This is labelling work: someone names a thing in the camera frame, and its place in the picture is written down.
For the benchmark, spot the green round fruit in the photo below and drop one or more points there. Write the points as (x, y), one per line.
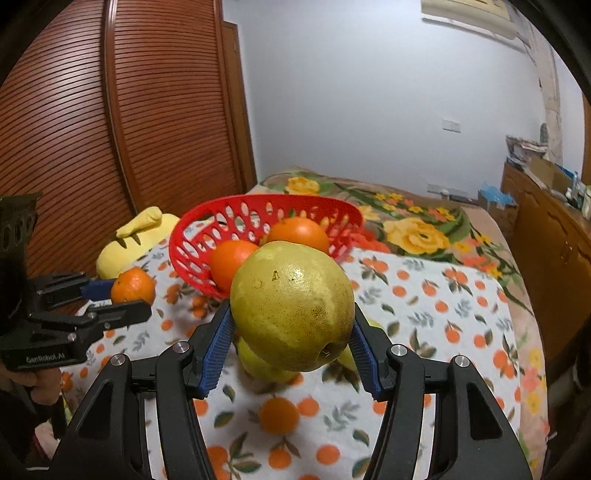
(258, 367)
(347, 362)

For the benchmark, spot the red plastic basket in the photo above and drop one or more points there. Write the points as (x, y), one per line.
(344, 240)

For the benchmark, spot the box of blue bags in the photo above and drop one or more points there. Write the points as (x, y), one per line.
(496, 203)

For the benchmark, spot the brown slatted wardrobe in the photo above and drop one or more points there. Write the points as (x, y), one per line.
(161, 115)

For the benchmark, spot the yellow plush toy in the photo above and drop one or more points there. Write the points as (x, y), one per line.
(124, 258)

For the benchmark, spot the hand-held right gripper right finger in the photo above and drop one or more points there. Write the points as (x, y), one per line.
(364, 364)

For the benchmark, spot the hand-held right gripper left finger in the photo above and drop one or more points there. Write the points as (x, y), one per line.
(214, 350)

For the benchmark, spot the stack of newspapers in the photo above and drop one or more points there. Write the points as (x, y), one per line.
(526, 148)

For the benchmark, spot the medium orange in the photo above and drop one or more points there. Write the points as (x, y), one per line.
(226, 265)

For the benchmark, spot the yellow-green lemon fruit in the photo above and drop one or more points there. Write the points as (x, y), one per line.
(291, 304)

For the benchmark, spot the white curtain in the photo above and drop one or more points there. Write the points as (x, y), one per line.
(549, 101)

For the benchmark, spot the wooden sideboard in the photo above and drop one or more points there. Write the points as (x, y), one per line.
(545, 258)

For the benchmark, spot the large orange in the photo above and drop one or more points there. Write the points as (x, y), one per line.
(298, 233)

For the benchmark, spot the white power strip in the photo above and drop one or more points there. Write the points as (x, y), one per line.
(450, 190)

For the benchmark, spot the person's left hand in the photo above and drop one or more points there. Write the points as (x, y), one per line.
(44, 385)

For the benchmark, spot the white wall switch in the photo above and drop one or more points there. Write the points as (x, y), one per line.
(452, 126)

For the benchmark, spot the cardboard box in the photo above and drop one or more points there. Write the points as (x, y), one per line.
(549, 174)

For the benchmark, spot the orange-print white tablecloth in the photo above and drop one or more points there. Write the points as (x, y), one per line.
(438, 323)

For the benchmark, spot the wall air conditioner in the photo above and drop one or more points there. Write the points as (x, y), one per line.
(461, 18)

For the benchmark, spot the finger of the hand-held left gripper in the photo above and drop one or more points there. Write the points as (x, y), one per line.
(94, 289)
(120, 314)

